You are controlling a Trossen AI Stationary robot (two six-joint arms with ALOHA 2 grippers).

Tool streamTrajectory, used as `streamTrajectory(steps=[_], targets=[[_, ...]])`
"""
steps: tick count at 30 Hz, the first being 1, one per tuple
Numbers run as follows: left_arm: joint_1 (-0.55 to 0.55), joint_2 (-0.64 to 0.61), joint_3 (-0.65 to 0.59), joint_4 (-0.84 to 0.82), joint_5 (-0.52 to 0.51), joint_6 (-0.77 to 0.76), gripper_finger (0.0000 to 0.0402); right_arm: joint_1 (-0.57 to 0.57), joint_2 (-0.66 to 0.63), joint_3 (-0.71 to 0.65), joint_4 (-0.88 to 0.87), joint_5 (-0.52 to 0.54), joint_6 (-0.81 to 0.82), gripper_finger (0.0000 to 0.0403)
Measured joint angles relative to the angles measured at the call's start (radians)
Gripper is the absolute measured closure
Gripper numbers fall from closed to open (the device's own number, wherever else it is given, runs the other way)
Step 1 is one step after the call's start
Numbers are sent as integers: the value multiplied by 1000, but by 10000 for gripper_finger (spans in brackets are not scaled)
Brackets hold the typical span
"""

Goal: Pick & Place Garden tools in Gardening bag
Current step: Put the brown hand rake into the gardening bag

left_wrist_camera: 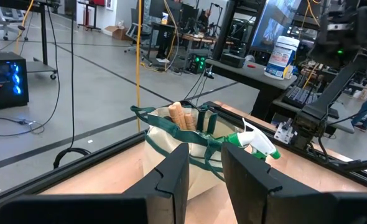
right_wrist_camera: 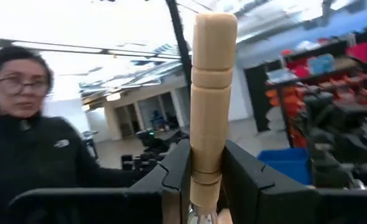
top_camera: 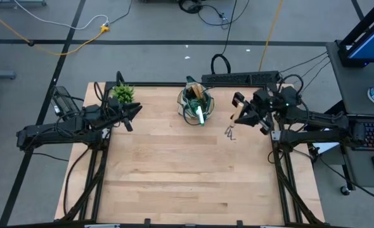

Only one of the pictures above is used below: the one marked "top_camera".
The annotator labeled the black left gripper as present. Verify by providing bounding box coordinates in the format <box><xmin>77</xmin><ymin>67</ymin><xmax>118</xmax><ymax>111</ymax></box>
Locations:
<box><xmin>108</xmin><ymin>97</ymin><xmax>143</xmax><ymax>132</ymax></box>

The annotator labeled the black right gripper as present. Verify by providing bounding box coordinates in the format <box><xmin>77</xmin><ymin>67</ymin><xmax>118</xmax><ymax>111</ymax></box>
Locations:
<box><xmin>232</xmin><ymin>89</ymin><xmax>278</xmax><ymax>136</ymax></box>

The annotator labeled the wooden-handled hand rake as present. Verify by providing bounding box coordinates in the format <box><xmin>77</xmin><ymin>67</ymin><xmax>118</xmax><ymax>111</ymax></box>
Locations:
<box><xmin>224</xmin><ymin>101</ymin><xmax>245</xmax><ymax>141</ymax></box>

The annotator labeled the green spray bottle white head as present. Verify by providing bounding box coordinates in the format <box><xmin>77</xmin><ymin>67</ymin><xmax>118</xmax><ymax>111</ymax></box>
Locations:
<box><xmin>191</xmin><ymin>99</ymin><xmax>206</xmax><ymax>127</ymax></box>

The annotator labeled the beige green gardening bag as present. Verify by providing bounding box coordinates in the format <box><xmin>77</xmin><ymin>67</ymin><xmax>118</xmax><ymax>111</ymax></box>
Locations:
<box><xmin>176</xmin><ymin>75</ymin><xmax>216</xmax><ymax>127</ymax></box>

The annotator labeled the green plant in white pot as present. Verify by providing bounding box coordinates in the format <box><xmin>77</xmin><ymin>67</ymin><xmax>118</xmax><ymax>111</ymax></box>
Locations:
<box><xmin>110</xmin><ymin>82</ymin><xmax>136</xmax><ymax>105</ymax></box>

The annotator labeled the grey computer cart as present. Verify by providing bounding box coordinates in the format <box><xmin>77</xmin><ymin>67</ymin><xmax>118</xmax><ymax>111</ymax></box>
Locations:
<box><xmin>315</xmin><ymin>41</ymin><xmax>374</xmax><ymax>196</ymax></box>

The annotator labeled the black monitor with blue screen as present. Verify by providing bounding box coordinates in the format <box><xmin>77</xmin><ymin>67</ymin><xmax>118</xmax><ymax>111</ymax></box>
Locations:
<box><xmin>337</xmin><ymin>0</ymin><xmax>374</xmax><ymax>68</ymax></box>

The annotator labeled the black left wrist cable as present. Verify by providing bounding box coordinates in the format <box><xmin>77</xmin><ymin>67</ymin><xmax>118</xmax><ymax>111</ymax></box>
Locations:
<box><xmin>93</xmin><ymin>81</ymin><xmax>105</xmax><ymax>104</ymax></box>

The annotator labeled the black aluminium table frame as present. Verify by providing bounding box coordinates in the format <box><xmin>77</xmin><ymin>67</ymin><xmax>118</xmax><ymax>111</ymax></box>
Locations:
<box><xmin>60</xmin><ymin>71</ymin><xmax>327</xmax><ymax>228</ymax></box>

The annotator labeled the thick black looped cable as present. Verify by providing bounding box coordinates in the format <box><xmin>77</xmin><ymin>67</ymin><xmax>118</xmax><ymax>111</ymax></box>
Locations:
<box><xmin>210</xmin><ymin>0</ymin><xmax>238</xmax><ymax>75</ymax></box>

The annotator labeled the black wire mesh basket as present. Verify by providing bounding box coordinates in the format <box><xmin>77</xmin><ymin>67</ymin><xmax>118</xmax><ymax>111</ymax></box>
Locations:
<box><xmin>51</xmin><ymin>85</ymin><xmax>82</xmax><ymax>117</ymax></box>

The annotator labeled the thin black floor cable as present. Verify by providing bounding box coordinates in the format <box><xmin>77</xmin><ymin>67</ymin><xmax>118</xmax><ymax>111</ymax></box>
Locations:
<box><xmin>300</xmin><ymin>56</ymin><xmax>330</xmax><ymax>79</ymax></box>
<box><xmin>279</xmin><ymin>51</ymin><xmax>328</xmax><ymax>74</ymax></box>
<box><xmin>302</xmin><ymin>61</ymin><xmax>331</xmax><ymax>92</ymax></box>

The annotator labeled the yellow extension cord with plug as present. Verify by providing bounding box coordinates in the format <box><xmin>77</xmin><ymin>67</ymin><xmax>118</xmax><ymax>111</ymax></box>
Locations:
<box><xmin>0</xmin><ymin>3</ymin><xmax>110</xmax><ymax>56</ymax></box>

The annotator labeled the yellow floor cable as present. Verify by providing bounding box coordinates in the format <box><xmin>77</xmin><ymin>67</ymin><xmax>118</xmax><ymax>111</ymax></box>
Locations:
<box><xmin>258</xmin><ymin>0</ymin><xmax>285</xmax><ymax>72</ymax></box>

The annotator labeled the white floor cable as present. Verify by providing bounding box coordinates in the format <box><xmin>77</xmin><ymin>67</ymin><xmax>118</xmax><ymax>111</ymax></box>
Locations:
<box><xmin>13</xmin><ymin>0</ymin><xmax>109</xmax><ymax>31</ymax></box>

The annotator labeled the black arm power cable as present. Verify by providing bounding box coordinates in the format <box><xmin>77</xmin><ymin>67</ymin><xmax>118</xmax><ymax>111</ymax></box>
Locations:
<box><xmin>62</xmin><ymin>146</ymin><xmax>91</xmax><ymax>217</ymax></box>
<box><xmin>318</xmin><ymin>156</ymin><xmax>374</xmax><ymax>206</ymax></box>

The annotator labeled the black cable bundle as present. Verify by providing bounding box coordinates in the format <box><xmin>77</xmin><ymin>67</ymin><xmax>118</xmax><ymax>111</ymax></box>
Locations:
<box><xmin>177</xmin><ymin>0</ymin><xmax>231</xmax><ymax>30</ymax></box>

